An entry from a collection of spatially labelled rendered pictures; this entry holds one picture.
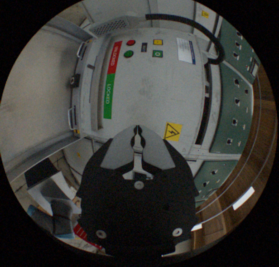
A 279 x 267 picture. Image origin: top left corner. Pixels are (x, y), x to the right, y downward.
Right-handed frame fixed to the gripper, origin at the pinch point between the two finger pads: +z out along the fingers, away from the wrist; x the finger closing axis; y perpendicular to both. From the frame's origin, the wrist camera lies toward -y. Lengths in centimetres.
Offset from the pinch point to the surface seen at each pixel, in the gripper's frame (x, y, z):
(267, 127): 542, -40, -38
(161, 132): 7.6, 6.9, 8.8
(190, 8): 24, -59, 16
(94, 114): -13.5, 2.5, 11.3
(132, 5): -4, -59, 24
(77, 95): -26.2, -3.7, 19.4
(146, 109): 2.7, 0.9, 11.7
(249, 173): 526, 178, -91
